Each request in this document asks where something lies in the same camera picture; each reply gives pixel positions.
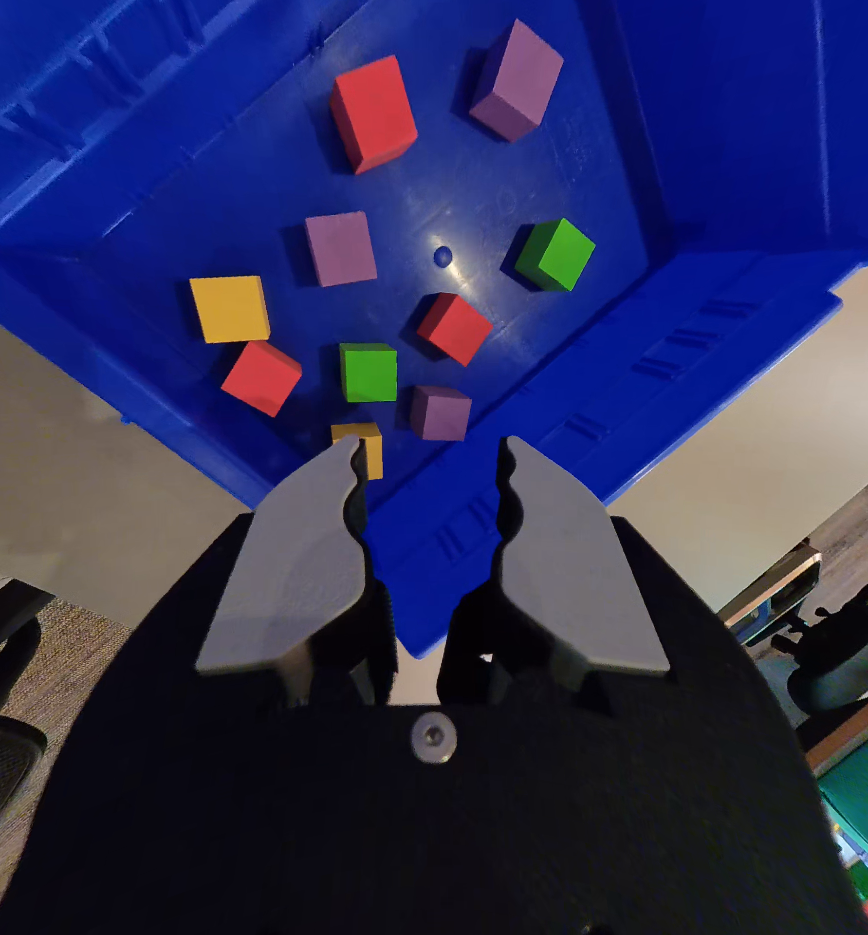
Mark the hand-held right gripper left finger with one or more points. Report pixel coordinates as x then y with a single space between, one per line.
288 577

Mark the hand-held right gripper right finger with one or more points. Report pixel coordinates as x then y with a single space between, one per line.
576 577

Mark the green wooden cube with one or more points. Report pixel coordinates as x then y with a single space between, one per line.
559 256
369 374

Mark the blue plastic bin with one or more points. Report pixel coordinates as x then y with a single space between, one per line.
733 146

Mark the silver framed screen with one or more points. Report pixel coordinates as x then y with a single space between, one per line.
770 595

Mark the green mat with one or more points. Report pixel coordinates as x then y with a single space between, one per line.
864 803

